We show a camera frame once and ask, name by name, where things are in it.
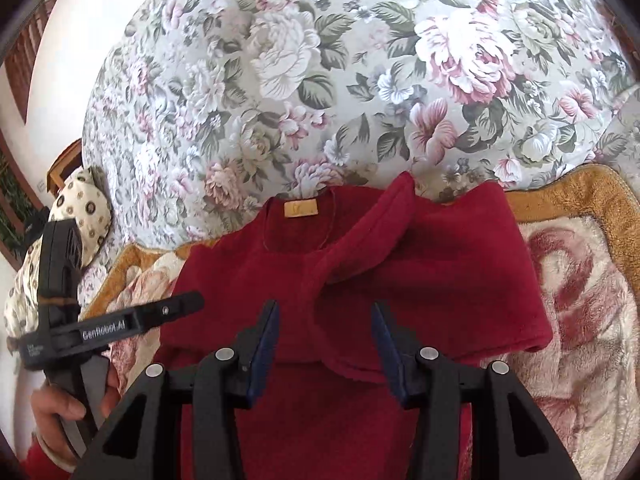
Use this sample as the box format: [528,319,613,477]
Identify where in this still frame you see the person's left hand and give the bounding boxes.
[31,356,123,443]

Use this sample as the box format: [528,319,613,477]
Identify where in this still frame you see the red fleece sweater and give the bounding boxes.
[152,172,553,480]

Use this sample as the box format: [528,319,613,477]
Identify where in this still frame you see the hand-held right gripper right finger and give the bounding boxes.
[370,301,583,480]

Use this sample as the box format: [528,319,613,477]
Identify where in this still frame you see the brown floral plush blanket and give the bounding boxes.
[82,164,640,480]

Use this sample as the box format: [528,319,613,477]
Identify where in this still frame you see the floral bedspread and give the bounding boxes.
[80,0,640,261]

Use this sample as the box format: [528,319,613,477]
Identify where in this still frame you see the person's left forearm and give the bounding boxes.
[22,432,76,480]

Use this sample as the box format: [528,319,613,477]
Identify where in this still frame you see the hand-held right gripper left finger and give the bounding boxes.
[74,300,281,480]

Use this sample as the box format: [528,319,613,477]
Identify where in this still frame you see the cream patterned pillow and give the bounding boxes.
[4,166,113,356]

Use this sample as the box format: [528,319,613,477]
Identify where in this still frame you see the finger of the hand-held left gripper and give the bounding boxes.
[114,291,206,337]

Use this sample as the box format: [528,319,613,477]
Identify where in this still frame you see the wooden slatted panel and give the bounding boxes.
[4,0,62,126]

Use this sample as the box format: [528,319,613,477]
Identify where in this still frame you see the wooden chair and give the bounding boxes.
[46,139,84,195]

